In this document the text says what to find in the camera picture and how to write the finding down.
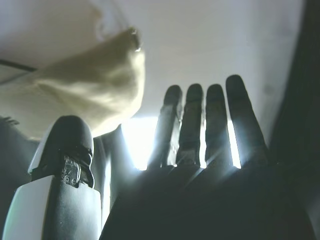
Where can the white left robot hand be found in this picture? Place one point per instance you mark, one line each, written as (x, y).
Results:
(200, 200)

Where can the tan baseball cap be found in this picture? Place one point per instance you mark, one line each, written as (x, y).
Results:
(95, 87)

